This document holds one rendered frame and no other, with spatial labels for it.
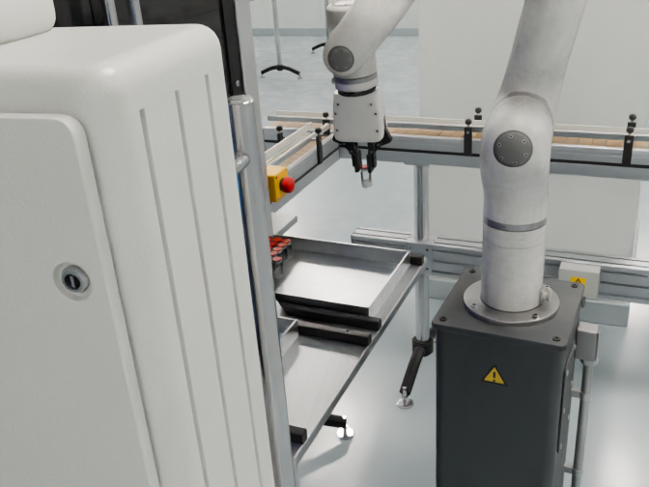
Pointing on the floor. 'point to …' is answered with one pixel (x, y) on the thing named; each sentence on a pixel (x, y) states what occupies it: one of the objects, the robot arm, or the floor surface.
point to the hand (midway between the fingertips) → (364, 160)
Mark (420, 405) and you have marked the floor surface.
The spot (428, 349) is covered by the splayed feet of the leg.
